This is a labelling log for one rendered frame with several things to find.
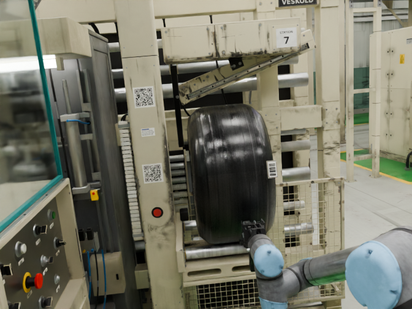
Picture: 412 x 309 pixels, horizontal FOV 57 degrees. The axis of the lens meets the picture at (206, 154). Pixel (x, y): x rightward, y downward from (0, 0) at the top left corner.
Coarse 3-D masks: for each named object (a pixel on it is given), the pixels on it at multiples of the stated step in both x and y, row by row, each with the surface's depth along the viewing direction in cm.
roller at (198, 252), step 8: (192, 248) 145; (200, 248) 145; (208, 248) 145; (216, 248) 145; (224, 248) 145; (232, 248) 145; (240, 248) 145; (192, 256) 144; (200, 256) 144; (208, 256) 145
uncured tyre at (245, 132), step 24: (192, 120) 142; (216, 120) 136; (240, 120) 135; (192, 144) 134; (216, 144) 129; (240, 144) 130; (264, 144) 131; (192, 168) 134; (216, 168) 127; (240, 168) 127; (264, 168) 128; (216, 192) 127; (240, 192) 128; (264, 192) 129; (216, 216) 130; (240, 216) 131; (264, 216) 133; (216, 240) 140
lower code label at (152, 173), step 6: (144, 168) 144; (150, 168) 144; (156, 168) 144; (144, 174) 144; (150, 174) 144; (156, 174) 144; (162, 174) 144; (144, 180) 144; (150, 180) 145; (156, 180) 145; (162, 180) 145
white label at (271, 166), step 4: (268, 164) 129; (272, 164) 130; (276, 164) 130; (268, 168) 129; (272, 168) 129; (276, 168) 130; (268, 172) 129; (272, 172) 129; (276, 172) 130; (268, 176) 129; (272, 176) 129; (276, 176) 130
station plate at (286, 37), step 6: (276, 30) 162; (282, 30) 162; (288, 30) 162; (294, 30) 163; (282, 36) 163; (288, 36) 163; (294, 36) 163; (282, 42) 163; (288, 42) 163; (294, 42) 164
